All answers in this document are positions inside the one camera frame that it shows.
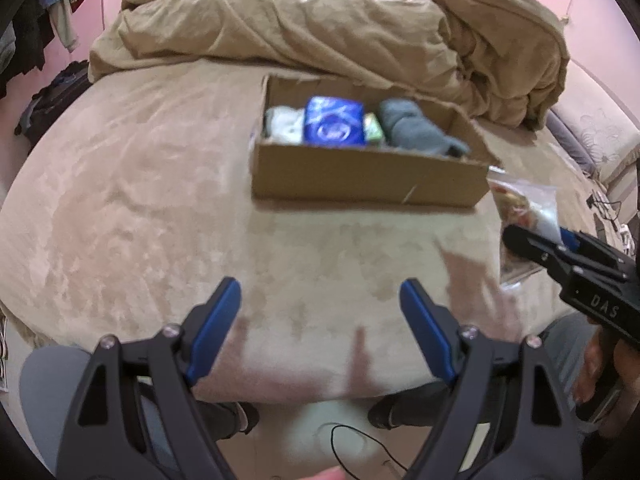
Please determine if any brown cardboard box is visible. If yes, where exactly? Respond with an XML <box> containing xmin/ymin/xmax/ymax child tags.
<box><xmin>249</xmin><ymin>74</ymin><xmax>501</xmax><ymax>210</ymax></box>

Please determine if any beige hanging garment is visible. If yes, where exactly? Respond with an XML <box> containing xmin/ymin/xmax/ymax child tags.
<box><xmin>47</xmin><ymin>0</ymin><xmax>87</xmax><ymax>53</ymax></box>

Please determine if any bag of white cotton balls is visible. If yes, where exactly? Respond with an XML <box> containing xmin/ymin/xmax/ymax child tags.
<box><xmin>530</xmin><ymin>187</ymin><xmax>563</xmax><ymax>246</ymax></box>

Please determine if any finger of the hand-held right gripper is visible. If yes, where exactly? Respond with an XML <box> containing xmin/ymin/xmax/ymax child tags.
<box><xmin>559</xmin><ymin>227</ymin><xmax>635</xmax><ymax>281</ymax></box>
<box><xmin>502</xmin><ymin>225</ymin><xmax>576</xmax><ymax>286</ymax></box>

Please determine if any beige bed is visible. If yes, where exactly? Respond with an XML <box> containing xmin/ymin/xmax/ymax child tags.
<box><xmin>0</xmin><ymin>55</ymin><xmax>640</xmax><ymax>406</ymax></box>

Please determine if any grey fluffy sock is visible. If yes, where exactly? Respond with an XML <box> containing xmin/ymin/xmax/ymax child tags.
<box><xmin>377</xmin><ymin>99</ymin><xmax>432</xmax><ymax>147</ymax></box>
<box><xmin>391</xmin><ymin>120</ymin><xmax>472</xmax><ymax>159</ymax></box>

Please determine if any person's right black shoe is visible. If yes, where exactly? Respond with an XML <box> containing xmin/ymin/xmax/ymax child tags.
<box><xmin>367</xmin><ymin>394</ymin><xmax>441</xmax><ymax>430</ymax></box>

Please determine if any beige duvet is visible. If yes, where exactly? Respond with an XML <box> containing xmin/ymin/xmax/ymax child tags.
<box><xmin>87</xmin><ymin>0</ymin><xmax>571</xmax><ymax>131</ymax></box>

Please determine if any pink floral pillow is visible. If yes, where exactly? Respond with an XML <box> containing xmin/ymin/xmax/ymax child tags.
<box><xmin>550</xmin><ymin>57</ymin><xmax>640</xmax><ymax>186</ymax></box>

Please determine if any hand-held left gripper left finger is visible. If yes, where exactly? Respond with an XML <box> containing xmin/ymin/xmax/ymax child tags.
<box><xmin>56</xmin><ymin>276</ymin><xmax>243</xmax><ymax>480</ymax></box>

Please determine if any black backpack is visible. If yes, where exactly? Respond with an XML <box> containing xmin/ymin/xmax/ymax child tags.
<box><xmin>14</xmin><ymin>60</ymin><xmax>92</xmax><ymax>136</ymax></box>

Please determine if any clear plastic bag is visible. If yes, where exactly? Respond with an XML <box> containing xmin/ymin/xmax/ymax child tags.
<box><xmin>487</xmin><ymin>172</ymin><xmax>546</xmax><ymax>288</ymax></box>

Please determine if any white sock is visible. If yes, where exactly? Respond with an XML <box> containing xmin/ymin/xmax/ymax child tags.
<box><xmin>262</xmin><ymin>106</ymin><xmax>307</xmax><ymax>145</ymax></box>

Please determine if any black floor cable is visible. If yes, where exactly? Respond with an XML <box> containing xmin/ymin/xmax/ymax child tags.
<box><xmin>330</xmin><ymin>424</ymin><xmax>406</xmax><ymax>480</ymax></box>

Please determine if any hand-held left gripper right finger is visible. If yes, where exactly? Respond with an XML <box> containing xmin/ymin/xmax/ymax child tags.
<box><xmin>399</xmin><ymin>278</ymin><xmax>584</xmax><ymax>480</ymax></box>

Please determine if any black charging cable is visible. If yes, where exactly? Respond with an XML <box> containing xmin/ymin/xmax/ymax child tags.
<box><xmin>586</xmin><ymin>190</ymin><xmax>626</xmax><ymax>233</ymax></box>

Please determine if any blue packet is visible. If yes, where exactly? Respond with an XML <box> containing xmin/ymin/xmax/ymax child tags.
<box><xmin>302</xmin><ymin>96</ymin><xmax>366</xmax><ymax>147</ymax></box>

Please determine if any black fleece jacket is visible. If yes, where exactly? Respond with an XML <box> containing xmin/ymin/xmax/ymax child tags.
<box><xmin>0</xmin><ymin>0</ymin><xmax>61</xmax><ymax>101</ymax></box>

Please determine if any person's right leg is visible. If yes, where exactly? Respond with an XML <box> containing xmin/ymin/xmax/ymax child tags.
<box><xmin>400</xmin><ymin>317</ymin><xmax>596</xmax><ymax>428</ymax></box>

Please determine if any person's left leg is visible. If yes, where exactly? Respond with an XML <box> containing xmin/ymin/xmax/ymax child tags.
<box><xmin>19</xmin><ymin>346</ymin><xmax>166</xmax><ymax>476</ymax></box>

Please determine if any person's right hand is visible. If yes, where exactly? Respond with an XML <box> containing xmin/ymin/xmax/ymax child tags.
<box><xmin>571</xmin><ymin>327</ymin><xmax>640</xmax><ymax>411</ymax></box>

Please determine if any purple pillow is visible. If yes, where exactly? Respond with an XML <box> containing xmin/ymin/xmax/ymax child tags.
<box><xmin>544</xmin><ymin>109</ymin><xmax>598</xmax><ymax>176</ymax></box>

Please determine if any green cartoon tissue pack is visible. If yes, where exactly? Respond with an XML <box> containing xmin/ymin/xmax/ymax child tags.
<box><xmin>363</xmin><ymin>112</ymin><xmax>386</xmax><ymax>147</ymax></box>

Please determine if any person's left black shoe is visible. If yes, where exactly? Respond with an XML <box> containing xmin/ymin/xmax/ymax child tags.
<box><xmin>200</xmin><ymin>400</ymin><xmax>261</xmax><ymax>442</ymax></box>

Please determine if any person's leg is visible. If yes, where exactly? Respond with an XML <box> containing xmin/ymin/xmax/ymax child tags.
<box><xmin>19</xmin><ymin>346</ymin><xmax>166</xmax><ymax>476</ymax></box>
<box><xmin>400</xmin><ymin>317</ymin><xmax>596</xmax><ymax>428</ymax></box>

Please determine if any person's black shoe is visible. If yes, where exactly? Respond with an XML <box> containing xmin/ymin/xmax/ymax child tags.
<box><xmin>200</xmin><ymin>400</ymin><xmax>261</xmax><ymax>442</ymax></box>
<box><xmin>367</xmin><ymin>394</ymin><xmax>441</xmax><ymax>430</ymax></box>

